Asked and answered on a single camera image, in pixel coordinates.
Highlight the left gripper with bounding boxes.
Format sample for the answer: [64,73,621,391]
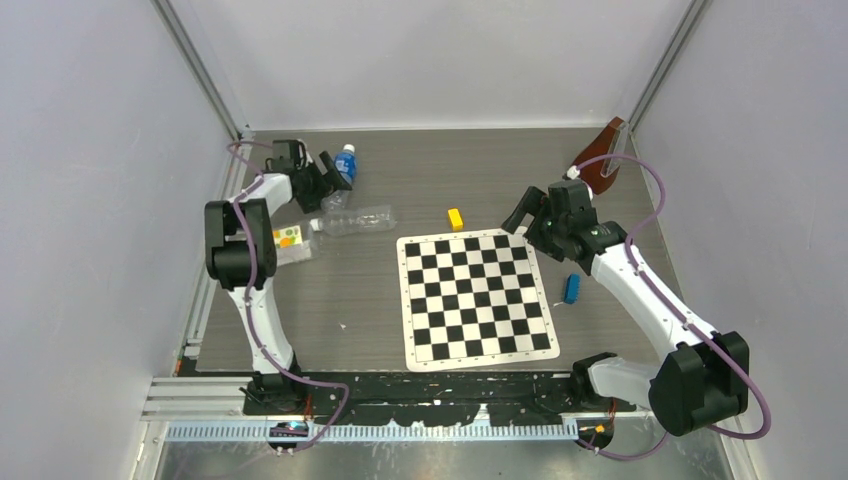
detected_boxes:
[296,153,350,214]

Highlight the blue label water bottle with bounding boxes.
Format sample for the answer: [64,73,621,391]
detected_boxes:
[322,144,358,212]

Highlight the fruit label plastic bottle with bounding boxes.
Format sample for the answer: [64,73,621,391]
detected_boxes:
[272,222,317,266]

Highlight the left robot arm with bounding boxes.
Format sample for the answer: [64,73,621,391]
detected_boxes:
[203,139,352,414]

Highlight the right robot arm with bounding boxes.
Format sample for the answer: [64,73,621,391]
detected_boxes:
[501,180,750,437]

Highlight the clear plastic bottle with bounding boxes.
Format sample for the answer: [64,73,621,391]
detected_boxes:
[309,205,397,237]

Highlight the yellow block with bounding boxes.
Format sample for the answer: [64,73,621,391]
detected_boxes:
[447,208,464,232]

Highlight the brown wooden metronome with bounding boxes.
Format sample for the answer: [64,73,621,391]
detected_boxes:
[572,117,626,195]

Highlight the blue brick toy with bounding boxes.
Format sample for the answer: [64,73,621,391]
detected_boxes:
[562,273,581,305]

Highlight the checkerboard mat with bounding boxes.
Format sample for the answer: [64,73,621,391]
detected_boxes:
[396,228,560,373]

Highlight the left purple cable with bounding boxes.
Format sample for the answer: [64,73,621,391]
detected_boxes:
[227,140,351,453]

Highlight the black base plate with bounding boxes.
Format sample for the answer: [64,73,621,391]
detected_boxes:
[240,371,634,427]

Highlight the aluminium front rail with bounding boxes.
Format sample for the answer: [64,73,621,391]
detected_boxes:
[164,419,578,443]

